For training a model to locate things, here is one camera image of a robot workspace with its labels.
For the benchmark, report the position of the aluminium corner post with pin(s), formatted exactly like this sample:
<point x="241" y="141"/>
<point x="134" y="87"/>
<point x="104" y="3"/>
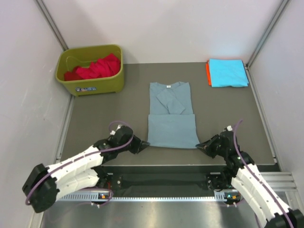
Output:
<point x="283" y="4"/>
<point x="50" y="21"/>

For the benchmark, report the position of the olive green plastic bin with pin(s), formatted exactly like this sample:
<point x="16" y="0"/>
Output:
<point x="82" y="57"/>

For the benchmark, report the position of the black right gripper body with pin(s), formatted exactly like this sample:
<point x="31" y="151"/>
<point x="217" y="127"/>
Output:
<point x="216" y="148"/>

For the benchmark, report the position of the aluminium front frame rail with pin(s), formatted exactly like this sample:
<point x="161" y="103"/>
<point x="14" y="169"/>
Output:
<point x="283" y="181"/>

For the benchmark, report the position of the folded orange t-shirt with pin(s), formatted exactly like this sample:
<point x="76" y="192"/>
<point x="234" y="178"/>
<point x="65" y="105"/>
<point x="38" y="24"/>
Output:
<point x="208" y="74"/>

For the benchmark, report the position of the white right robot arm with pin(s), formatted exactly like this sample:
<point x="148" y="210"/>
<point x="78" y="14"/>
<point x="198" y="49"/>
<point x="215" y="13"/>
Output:
<point x="242" y="174"/>

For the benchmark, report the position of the slotted grey cable duct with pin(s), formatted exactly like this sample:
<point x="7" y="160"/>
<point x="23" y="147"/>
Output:
<point x="98" y="196"/>

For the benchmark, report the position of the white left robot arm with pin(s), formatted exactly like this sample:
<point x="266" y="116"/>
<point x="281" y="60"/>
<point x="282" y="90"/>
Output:
<point x="47" y="184"/>

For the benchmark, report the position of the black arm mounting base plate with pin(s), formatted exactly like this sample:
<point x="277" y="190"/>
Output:
<point x="202" y="177"/>

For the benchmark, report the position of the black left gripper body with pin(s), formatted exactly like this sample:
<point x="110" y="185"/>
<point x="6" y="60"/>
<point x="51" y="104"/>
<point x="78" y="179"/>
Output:
<point x="135" y="145"/>

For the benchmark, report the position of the aluminium left corner post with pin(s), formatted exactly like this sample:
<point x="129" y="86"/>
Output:
<point x="50" y="21"/>

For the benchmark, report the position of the grey-blue t-shirt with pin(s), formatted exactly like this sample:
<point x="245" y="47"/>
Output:
<point x="171" y="121"/>

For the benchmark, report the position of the red t-shirt in bin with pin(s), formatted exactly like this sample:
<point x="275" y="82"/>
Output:
<point x="104" y="67"/>

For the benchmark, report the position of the folded cyan t-shirt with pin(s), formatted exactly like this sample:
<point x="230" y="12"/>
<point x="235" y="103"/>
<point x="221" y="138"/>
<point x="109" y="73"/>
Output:
<point x="227" y="73"/>

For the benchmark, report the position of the aluminium right corner post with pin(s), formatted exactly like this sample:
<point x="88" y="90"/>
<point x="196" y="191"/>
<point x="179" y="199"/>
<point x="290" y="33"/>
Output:
<point x="283" y="4"/>

